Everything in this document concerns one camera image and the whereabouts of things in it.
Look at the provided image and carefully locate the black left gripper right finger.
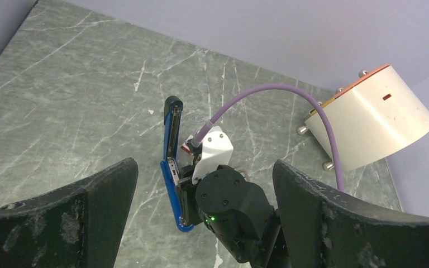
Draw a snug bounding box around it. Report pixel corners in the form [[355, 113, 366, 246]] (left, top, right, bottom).
[[272, 160, 429, 267]]

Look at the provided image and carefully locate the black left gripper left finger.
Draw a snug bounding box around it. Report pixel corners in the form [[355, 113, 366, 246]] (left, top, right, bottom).
[[0, 157, 139, 267]]

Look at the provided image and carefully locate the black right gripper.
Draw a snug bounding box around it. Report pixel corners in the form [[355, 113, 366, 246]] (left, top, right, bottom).
[[174, 165, 290, 267]]

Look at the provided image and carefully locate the blue black stapler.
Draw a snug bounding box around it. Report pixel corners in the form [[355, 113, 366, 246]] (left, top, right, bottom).
[[160, 95, 194, 232]]

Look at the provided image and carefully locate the brown cardboard staple tray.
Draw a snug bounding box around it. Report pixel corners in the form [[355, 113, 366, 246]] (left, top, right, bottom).
[[235, 167, 251, 181]]

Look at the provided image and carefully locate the red white staple box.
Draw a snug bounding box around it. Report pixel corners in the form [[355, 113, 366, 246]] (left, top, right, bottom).
[[180, 135, 194, 156]]

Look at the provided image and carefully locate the cream cylindrical container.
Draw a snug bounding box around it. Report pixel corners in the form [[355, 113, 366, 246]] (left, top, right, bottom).
[[321, 64, 429, 171]]

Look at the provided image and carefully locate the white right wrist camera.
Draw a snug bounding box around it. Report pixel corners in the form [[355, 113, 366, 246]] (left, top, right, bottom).
[[192, 126, 233, 185]]

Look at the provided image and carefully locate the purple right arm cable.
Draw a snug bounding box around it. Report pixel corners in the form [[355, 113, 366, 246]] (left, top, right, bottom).
[[191, 83, 346, 193]]

